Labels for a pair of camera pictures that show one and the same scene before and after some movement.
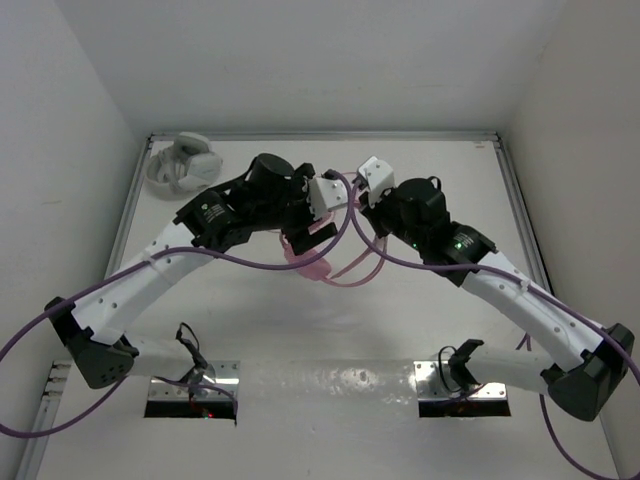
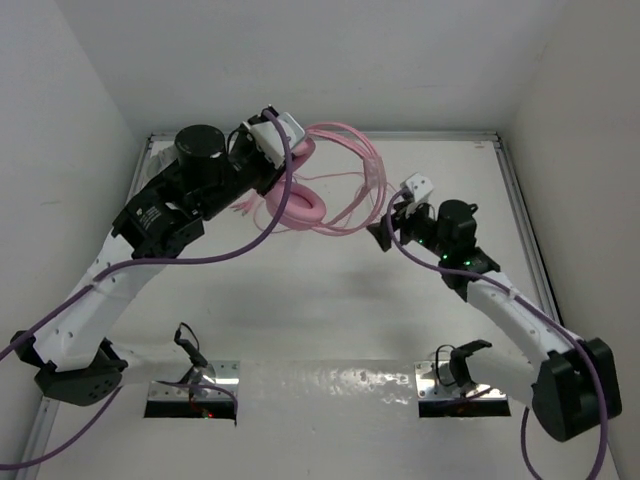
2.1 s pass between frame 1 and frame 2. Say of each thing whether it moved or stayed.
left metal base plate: stayed
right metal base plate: stayed
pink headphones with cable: moved
